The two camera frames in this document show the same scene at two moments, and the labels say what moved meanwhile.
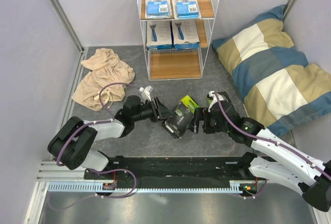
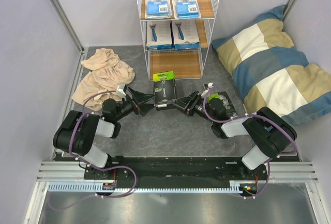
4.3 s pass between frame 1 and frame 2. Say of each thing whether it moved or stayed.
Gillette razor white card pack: stayed
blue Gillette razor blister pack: stayed
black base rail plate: stayed
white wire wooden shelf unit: stayed
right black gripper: moved
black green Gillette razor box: moved
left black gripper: moved
